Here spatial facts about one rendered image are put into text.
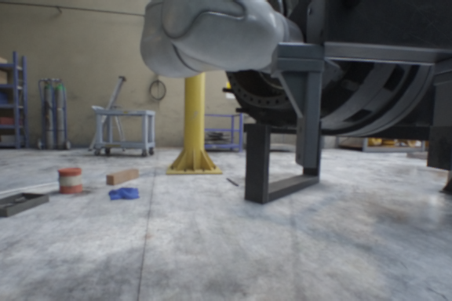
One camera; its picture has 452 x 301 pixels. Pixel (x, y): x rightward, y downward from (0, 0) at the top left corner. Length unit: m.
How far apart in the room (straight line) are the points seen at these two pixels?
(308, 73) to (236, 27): 0.12
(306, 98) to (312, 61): 0.03
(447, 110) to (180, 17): 0.28
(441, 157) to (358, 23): 0.15
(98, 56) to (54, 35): 1.09
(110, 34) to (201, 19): 6.77
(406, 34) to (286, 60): 0.10
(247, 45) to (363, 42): 0.15
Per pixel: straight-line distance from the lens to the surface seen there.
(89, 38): 7.10
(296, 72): 0.22
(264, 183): 1.87
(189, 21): 0.29
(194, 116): 3.11
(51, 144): 6.51
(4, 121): 7.05
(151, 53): 0.46
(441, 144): 0.29
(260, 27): 0.33
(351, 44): 0.22
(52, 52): 7.25
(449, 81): 0.29
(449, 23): 0.27
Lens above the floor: 0.59
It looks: 5 degrees down
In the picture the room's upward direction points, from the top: 2 degrees clockwise
